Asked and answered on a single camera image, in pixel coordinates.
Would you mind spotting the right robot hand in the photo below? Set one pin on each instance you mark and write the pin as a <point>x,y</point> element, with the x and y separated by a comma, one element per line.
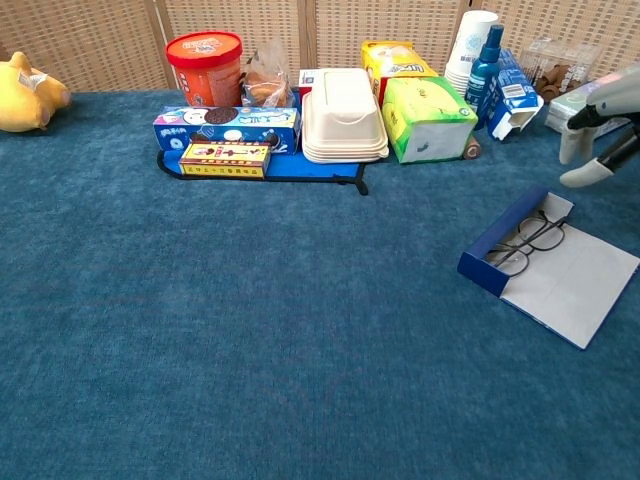
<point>620,87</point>

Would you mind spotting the black wire-frame eyeglasses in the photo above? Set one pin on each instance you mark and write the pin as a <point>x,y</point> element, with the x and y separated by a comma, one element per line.
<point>542,235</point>

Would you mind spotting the blue glasses case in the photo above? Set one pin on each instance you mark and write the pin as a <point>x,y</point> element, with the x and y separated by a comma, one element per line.
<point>575,285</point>

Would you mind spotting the long multicolour tissue pack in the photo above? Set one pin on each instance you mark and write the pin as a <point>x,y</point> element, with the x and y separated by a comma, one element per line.
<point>562,107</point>

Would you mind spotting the clear box brown items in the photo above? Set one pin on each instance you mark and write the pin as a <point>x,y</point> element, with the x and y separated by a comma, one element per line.
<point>560,70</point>

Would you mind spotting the blue white carton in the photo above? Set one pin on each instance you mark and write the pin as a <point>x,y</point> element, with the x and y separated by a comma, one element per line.
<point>515,90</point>

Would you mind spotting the blue spray bottle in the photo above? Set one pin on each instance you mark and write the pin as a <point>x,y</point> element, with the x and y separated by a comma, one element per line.
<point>485,75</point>

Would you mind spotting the white plastic bottle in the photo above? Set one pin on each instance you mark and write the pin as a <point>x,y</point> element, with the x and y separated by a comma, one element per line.
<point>470,50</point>

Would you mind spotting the small brown cylinder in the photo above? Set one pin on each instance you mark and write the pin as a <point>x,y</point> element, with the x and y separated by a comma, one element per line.
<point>472,150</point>

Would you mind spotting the green tissue pack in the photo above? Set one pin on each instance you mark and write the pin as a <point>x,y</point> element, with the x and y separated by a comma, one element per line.
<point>425,115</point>

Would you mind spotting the yellow snack box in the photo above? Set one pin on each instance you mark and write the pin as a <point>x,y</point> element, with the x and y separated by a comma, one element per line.
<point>395,62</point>

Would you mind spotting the beige lidded lunch box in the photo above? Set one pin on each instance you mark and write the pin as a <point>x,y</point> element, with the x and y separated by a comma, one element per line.
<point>345,120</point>

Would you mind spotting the small white red box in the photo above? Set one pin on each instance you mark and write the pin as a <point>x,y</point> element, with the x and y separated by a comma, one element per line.
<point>307,82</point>

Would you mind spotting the blue pouch black trim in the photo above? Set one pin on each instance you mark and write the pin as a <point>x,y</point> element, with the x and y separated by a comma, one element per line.
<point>310,169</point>

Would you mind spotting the bagged brown pastry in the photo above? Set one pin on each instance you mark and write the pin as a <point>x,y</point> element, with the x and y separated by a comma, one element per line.
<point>267,82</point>

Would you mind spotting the blue cookie box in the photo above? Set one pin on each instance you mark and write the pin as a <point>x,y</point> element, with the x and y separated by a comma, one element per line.
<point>250,127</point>

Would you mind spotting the small yellow red box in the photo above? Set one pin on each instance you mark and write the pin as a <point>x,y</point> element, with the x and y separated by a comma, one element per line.
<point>225,160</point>

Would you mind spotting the red snack tub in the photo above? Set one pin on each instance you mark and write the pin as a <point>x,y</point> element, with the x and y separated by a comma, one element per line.
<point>205,70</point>

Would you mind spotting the wicker folding screen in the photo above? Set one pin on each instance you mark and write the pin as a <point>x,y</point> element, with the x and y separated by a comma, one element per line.
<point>100,40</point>

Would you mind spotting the yellow plush toy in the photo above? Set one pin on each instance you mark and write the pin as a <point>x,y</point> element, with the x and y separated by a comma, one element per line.
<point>25,100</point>

